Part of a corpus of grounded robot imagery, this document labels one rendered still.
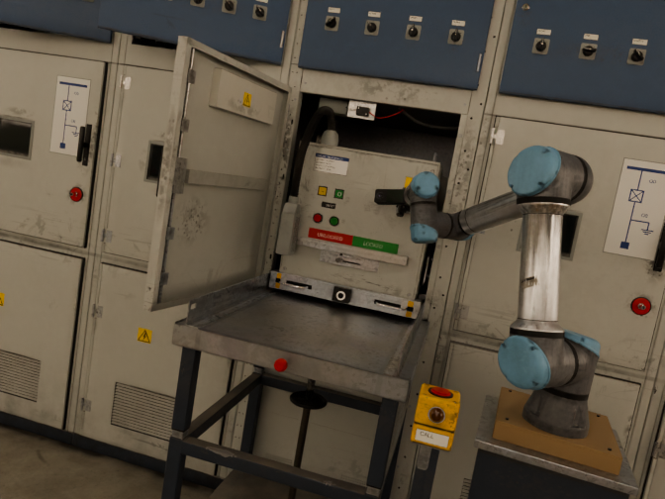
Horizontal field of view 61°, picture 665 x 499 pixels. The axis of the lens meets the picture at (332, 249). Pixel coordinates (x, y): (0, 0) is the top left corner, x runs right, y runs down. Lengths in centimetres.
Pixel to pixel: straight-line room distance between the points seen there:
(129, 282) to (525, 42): 169
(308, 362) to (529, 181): 67
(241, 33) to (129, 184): 73
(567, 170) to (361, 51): 97
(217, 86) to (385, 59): 62
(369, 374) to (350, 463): 89
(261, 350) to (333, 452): 88
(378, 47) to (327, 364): 114
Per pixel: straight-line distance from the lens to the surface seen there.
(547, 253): 132
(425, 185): 157
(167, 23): 217
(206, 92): 173
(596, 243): 201
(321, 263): 199
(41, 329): 267
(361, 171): 195
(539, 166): 131
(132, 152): 235
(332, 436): 222
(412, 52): 204
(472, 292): 199
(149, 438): 251
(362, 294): 196
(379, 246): 194
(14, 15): 261
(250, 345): 146
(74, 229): 251
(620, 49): 207
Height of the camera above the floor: 128
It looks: 7 degrees down
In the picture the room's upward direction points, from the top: 10 degrees clockwise
